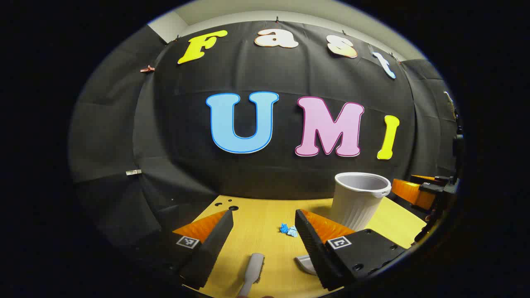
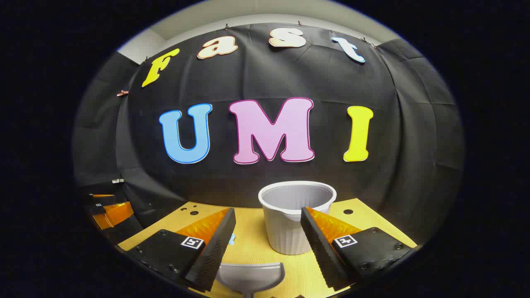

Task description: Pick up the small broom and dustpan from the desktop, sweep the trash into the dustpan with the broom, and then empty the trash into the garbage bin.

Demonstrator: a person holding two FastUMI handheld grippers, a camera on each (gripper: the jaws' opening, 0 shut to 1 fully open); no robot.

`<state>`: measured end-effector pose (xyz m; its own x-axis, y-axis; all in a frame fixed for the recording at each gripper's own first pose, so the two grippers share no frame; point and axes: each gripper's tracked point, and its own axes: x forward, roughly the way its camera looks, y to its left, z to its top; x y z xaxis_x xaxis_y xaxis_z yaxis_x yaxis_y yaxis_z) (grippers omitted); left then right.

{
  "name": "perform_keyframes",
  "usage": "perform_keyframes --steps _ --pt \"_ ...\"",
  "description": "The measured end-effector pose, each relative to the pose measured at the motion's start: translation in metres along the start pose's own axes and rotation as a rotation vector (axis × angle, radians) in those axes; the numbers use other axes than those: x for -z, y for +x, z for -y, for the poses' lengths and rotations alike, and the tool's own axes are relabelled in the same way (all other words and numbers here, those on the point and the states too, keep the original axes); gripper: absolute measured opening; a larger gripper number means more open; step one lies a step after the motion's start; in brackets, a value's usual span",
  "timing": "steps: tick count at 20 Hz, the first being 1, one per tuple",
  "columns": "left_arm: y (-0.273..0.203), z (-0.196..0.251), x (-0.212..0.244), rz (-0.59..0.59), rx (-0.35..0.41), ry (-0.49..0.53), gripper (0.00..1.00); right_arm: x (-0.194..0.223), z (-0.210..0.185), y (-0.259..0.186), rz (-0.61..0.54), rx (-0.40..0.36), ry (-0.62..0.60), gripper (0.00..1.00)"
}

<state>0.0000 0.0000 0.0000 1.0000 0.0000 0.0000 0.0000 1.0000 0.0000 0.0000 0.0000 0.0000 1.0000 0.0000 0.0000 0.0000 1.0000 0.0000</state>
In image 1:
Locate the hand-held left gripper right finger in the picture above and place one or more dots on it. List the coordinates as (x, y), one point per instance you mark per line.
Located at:
(312, 244)

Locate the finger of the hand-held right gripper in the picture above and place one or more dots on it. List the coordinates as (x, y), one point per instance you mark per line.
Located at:
(410, 192)
(430, 179)

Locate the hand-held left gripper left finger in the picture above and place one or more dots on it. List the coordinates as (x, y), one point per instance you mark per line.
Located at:
(213, 244)

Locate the grey plastic dustpan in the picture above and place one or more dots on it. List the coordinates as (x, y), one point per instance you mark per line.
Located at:
(305, 265)

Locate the blue paper trash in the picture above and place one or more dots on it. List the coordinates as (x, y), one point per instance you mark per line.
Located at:
(289, 230)

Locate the white ribbed garbage bin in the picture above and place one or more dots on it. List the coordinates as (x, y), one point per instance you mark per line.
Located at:
(356, 205)

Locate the yellow wooden desktop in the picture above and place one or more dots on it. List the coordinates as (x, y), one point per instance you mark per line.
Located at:
(261, 215)

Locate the small white label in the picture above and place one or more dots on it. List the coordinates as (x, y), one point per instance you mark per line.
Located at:
(133, 171)

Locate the small orange clip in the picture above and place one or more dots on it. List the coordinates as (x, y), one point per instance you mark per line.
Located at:
(147, 69)

